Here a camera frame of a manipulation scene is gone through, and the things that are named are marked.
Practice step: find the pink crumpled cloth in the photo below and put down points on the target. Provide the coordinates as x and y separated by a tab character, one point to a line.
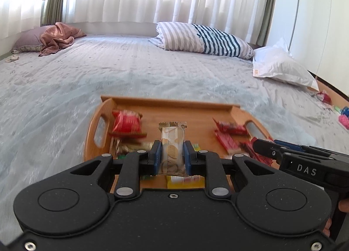
57	37

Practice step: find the small red item bedside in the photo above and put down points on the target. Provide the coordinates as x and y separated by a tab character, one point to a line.
324	97

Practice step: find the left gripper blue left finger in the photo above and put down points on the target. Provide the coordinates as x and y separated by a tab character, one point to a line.
149	163

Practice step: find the striped pillow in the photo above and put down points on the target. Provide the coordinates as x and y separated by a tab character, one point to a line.
189	37

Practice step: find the beige nougat bar packet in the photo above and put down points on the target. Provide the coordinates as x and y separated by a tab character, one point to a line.
172	137

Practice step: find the red chocolate bar packet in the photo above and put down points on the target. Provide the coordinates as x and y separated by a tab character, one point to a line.
256	154

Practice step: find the light blue bedspread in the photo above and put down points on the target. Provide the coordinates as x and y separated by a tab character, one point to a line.
47	103

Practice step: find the wooden serving tray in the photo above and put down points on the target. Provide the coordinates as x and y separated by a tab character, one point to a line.
198	116

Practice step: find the yellow snack packet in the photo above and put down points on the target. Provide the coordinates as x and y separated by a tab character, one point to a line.
176	174

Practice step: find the gold snack packet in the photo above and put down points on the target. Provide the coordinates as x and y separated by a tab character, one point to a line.
131	146

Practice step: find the purple pillow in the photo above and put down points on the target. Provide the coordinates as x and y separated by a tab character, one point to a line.
30	40

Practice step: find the red square wafer packet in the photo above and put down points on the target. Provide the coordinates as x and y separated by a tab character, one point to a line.
230	145

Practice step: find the person's right hand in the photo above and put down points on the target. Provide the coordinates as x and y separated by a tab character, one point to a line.
343	208

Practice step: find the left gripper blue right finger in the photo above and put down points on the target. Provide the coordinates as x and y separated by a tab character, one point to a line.
201	163

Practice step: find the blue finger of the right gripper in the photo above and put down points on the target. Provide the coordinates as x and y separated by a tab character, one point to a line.
308	149
268	149

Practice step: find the red puffy snack bag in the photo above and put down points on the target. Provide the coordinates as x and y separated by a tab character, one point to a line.
127	125

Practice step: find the small object near pillow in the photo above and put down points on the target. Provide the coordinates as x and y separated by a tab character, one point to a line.
12	58

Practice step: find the white pillow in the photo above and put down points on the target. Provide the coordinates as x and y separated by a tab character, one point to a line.
276	62

